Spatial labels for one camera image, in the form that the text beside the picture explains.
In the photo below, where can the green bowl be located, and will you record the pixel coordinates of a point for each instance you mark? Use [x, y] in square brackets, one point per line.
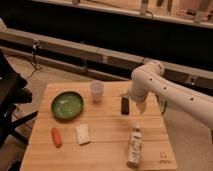
[67, 105]

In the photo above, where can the white bottle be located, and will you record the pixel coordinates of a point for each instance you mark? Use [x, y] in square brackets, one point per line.
[134, 152]

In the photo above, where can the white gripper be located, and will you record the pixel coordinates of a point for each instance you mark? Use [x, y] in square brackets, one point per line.
[139, 99]

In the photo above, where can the orange carrot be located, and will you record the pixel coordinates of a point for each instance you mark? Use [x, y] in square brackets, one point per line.
[56, 137]

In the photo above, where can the black eraser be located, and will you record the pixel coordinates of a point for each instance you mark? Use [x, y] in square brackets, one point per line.
[125, 106]

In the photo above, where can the black chair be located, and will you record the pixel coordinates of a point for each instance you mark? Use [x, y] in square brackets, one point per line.
[12, 92]

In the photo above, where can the white sponge block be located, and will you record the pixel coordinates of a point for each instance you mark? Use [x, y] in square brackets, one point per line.
[83, 135]

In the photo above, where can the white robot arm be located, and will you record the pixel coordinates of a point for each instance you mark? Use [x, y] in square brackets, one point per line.
[149, 78]

